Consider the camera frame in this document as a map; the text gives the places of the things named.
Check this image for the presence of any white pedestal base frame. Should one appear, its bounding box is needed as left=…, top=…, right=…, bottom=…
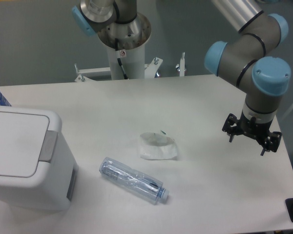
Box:
left=74, top=52, right=188, bottom=83

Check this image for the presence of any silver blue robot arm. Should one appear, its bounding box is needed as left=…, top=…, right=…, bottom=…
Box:
left=72, top=0, right=291, bottom=152

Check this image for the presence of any black cable on pedestal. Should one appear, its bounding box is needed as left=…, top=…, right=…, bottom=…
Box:
left=114, top=38, right=129, bottom=80

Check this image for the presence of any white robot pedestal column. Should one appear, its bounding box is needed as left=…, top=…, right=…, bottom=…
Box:
left=97, top=13, right=152, bottom=80

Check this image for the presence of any white trash can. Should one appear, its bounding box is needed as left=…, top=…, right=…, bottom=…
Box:
left=0, top=106, right=78, bottom=211

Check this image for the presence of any grey trash can lid button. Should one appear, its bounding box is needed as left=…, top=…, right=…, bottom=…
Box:
left=39, top=131, right=58, bottom=163

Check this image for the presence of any clear empty plastic bottle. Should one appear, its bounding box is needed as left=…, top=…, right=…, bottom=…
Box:
left=99, top=157, right=169, bottom=204

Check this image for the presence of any crumpled white paper wrapper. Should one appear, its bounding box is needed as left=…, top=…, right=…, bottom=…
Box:
left=138, top=132, right=179, bottom=160

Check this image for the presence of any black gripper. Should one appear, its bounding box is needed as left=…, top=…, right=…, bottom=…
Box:
left=222, top=114, right=282, bottom=156

